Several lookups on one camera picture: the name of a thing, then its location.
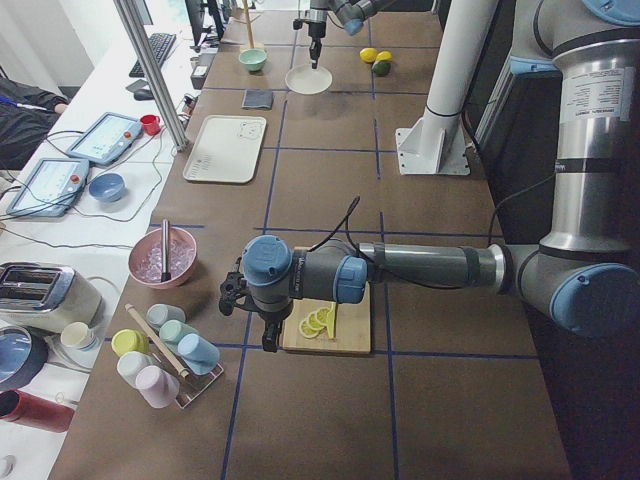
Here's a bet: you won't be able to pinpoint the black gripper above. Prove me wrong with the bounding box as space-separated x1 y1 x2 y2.
218 257 290 352
293 18 326 68

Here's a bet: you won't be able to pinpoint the white round plate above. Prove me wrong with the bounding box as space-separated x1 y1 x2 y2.
285 65 333 95

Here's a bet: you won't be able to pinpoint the white bear tray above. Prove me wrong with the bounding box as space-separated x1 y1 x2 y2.
182 115 267 184

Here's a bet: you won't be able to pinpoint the lemon slices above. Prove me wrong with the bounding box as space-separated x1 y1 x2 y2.
298 307 330 339

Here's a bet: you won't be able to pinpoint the yellow plastic knife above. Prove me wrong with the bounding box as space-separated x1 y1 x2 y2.
326 302 337 340

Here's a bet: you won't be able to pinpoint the mint green bowl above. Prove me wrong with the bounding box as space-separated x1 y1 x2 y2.
238 48 267 73

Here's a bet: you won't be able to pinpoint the green lime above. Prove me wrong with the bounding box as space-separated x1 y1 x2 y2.
371 60 391 77

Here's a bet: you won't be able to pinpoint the yellow lemon front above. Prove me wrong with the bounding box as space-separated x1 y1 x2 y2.
375 50 393 62

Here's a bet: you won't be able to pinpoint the wooden mug stand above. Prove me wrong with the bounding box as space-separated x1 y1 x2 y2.
240 0 266 53

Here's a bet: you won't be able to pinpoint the light blue cup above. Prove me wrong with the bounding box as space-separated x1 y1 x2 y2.
177 333 220 375

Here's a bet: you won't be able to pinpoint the bamboo cutting board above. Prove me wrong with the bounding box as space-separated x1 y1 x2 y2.
278 246 373 355

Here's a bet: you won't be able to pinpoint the grey folded cloth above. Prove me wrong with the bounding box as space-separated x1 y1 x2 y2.
242 89 274 110

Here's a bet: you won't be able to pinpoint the acrylic cup rack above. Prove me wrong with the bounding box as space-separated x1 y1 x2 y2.
125 304 224 410

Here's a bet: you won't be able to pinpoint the pink cup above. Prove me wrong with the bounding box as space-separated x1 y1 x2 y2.
135 365 180 409

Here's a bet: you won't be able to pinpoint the pink ice bowl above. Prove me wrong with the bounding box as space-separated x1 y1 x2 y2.
128 227 197 289

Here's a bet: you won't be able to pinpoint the yellow cup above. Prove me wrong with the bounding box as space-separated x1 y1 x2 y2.
111 329 149 357

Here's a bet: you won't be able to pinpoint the black keyboard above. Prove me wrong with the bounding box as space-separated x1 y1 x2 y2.
128 32 178 79

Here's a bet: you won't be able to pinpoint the black computer mouse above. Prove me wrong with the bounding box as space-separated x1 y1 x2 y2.
133 88 154 101

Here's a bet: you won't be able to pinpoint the red cup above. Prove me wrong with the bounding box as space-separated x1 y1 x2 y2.
139 114 161 136

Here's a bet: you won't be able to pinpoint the blue bowl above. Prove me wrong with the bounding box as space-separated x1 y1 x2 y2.
88 173 126 203

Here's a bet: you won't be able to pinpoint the upper teach pendant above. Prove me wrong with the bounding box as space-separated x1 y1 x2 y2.
66 112 142 166

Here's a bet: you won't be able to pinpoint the teach pendant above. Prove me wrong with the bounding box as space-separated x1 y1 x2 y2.
66 112 142 166
6 158 90 218

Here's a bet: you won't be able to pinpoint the lower teach pendant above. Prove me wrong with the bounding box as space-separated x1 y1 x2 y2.
6 158 90 218

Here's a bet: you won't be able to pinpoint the steel ice scoop handle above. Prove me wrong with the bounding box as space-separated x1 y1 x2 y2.
160 219 171 283

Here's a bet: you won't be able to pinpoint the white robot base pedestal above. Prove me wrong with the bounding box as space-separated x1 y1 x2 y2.
396 1 482 176

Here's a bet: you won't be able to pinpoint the aluminium frame post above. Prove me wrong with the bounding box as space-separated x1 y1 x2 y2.
114 0 189 152

